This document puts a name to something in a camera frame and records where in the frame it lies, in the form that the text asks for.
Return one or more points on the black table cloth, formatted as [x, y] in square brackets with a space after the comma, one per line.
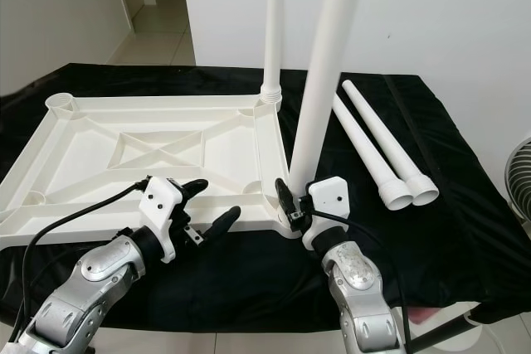
[465, 271]

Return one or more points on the white plastic table top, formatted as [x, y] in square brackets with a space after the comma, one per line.
[83, 155]

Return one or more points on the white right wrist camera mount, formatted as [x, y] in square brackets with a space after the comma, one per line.
[328, 192]

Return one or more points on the white standing fan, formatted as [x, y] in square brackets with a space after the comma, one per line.
[521, 180]

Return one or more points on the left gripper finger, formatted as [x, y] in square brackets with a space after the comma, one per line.
[196, 186]
[226, 223]

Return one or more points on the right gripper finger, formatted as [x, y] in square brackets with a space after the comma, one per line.
[286, 197]

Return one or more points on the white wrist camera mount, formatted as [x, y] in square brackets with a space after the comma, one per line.
[158, 201]
[328, 192]

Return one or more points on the white plastic table leg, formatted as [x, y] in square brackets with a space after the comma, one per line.
[272, 31]
[373, 159]
[328, 64]
[390, 138]

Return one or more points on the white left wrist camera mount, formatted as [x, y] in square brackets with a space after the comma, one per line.
[158, 201]

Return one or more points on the white round plastic object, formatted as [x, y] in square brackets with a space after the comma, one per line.
[483, 321]

